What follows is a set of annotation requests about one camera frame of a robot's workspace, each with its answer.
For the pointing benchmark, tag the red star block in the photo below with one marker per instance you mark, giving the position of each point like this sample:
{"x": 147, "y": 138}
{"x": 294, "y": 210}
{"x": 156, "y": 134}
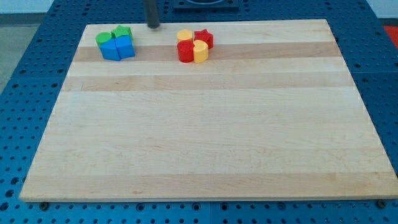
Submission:
{"x": 205, "y": 36}

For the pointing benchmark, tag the green star block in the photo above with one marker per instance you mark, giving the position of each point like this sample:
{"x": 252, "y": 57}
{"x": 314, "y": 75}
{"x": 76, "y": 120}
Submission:
{"x": 120, "y": 31}

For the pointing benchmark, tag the yellow block front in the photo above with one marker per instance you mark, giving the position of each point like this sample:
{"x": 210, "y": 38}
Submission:
{"x": 200, "y": 51}

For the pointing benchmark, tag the yellow block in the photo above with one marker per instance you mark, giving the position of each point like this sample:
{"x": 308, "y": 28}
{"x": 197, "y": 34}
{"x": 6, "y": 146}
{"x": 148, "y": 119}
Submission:
{"x": 184, "y": 35}
{"x": 200, "y": 51}

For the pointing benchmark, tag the red cylinder block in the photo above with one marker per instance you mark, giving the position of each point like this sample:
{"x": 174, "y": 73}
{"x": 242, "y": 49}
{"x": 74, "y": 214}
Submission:
{"x": 185, "y": 51}

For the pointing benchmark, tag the wooden board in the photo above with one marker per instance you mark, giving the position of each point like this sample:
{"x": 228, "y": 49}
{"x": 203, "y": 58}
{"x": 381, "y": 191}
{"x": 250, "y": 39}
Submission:
{"x": 272, "y": 114}

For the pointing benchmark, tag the yellow block rear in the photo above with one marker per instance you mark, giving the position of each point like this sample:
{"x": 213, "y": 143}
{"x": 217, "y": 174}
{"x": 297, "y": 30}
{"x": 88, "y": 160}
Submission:
{"x": 184, "y": 35}

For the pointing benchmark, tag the blue block right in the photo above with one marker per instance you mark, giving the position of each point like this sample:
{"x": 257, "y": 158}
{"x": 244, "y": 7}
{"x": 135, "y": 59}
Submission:
{"x": 124, "y": 46}

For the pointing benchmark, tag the blue block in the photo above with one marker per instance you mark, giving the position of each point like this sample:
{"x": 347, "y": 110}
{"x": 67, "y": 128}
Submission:
{"x": 124, "y": 46}
{"x": 109, "y": 50}

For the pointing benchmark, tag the blue block left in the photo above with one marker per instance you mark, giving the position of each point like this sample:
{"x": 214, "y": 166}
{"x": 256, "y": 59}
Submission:
{"x": 109, "y": 50}

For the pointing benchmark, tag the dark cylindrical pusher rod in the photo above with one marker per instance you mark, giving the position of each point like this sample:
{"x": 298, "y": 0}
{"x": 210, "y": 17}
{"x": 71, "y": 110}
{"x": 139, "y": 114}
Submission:
{"x": 151, "y": 13}

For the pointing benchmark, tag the green cylinder block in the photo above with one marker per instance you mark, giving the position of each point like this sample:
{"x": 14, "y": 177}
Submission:
{"x": 102, "y": 38}

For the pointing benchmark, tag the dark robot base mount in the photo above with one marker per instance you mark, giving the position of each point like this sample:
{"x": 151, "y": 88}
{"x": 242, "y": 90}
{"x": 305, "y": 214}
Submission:
{"x": 205, "y": 4}

